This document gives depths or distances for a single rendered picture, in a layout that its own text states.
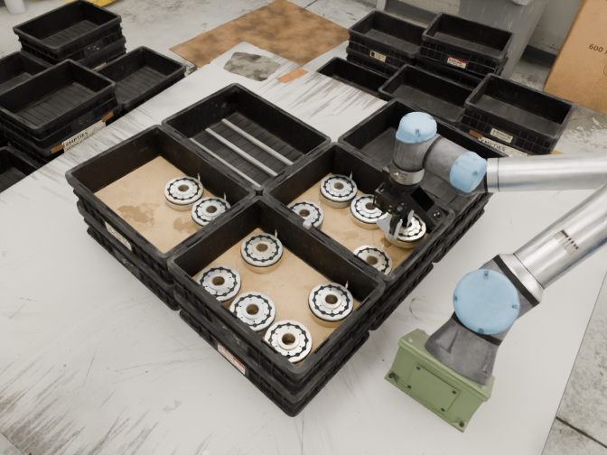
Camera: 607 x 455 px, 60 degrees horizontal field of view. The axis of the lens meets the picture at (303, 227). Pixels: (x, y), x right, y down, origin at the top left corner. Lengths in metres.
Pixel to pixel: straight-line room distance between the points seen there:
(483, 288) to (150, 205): 0.88
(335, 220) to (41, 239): 0.82
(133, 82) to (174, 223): 1.45
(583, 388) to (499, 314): 1.40
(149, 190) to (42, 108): 1.08
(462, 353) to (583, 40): 2.85
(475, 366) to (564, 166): 0.44
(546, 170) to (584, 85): 2.63
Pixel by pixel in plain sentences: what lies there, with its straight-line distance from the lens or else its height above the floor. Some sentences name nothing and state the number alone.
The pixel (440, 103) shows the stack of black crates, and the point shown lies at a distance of 2.73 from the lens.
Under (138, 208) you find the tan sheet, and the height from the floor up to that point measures 0.83.
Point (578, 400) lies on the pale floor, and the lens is 2.34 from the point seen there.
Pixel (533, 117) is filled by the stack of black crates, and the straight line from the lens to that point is 2.62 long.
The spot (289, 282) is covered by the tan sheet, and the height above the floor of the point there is 0.83.
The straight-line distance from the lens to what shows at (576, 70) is 3.79.
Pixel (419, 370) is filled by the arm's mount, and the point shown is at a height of 0.82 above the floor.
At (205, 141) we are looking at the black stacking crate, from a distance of 1.63.
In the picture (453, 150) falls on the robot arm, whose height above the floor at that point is 1.21.
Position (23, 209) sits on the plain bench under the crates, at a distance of 1.74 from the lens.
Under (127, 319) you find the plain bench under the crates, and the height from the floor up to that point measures 0.70.
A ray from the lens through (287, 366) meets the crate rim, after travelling 1.04.
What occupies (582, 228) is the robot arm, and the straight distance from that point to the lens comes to 1.03.
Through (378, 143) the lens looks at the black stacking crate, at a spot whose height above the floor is 0.83.
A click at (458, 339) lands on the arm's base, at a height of 0.91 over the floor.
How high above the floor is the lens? 1.86
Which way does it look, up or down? 48 degrees down
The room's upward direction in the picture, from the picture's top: 5 degrees clockwise
